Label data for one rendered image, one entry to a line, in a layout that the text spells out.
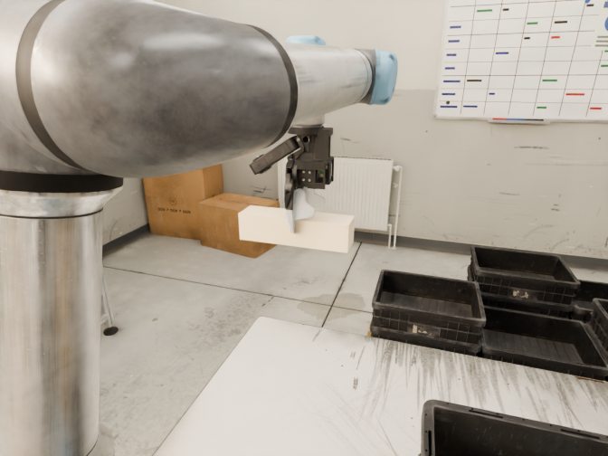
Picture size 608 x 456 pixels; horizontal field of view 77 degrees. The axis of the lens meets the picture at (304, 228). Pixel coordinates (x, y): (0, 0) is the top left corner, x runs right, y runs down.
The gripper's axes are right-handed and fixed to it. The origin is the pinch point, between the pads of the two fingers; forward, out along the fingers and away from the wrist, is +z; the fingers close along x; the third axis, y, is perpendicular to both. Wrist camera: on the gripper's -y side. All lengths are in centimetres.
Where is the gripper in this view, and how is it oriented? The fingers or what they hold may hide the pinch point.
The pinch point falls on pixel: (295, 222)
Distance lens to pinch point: 81.2
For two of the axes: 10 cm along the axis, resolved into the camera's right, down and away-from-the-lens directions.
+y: 9.5, 1.1, -2.9
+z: 0.0, 9.4, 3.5
